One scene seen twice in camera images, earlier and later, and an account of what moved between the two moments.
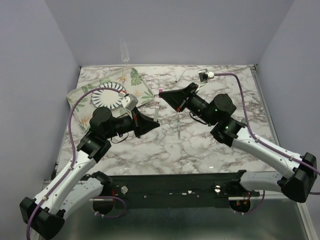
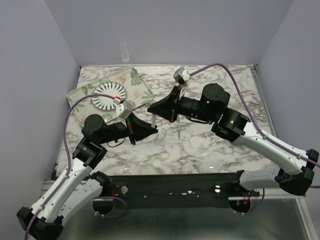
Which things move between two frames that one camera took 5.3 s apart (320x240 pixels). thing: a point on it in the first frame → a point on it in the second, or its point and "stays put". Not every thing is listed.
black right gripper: (177, 98) → (168, 108)
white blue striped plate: (108, 98) stays put
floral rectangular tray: (83, 106) stays put
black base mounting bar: (179, 191) stays put
